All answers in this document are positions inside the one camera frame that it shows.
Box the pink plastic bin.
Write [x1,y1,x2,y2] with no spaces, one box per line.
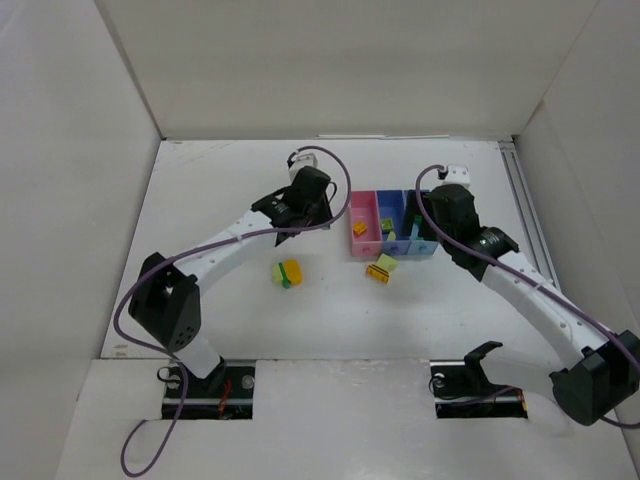
[348,190,382,257]

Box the light blue plastic bin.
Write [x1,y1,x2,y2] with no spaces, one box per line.
[404,225,439,256]

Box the small dark green lego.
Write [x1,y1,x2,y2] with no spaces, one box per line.
[278,263,291,289]

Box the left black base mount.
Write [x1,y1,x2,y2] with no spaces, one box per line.
[156,360,256,420]

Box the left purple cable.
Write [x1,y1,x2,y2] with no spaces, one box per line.
[113,145,351,476]

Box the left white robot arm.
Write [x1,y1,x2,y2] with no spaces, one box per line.
[128,166,332,390]

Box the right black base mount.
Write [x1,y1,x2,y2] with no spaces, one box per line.
[428,341,528,419]

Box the light yellow lego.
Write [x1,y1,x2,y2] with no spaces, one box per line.
[375,254,398,273]

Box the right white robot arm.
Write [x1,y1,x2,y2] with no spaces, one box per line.
[405,184,639,426]

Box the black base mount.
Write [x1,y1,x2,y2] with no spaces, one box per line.
[156,360,256,420]
[428,341,528,419]

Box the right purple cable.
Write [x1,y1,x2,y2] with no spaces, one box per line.
[414,163,640,429]

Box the purple cable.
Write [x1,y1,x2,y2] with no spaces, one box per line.
[113,145,351,476]
[414,163,640,429]

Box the orange striped lego brick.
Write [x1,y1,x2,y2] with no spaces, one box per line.
[366,264,390,284]

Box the aluminium rail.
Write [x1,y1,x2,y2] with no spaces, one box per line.
[498,140,559,287]

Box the purple plastic bin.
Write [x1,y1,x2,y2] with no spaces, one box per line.
[376,190,410,257]

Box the orange rounded lego brick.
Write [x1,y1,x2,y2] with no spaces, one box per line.
[283,259,303,286]

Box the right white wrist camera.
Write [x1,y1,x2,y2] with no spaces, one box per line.
[438,164,471,189]

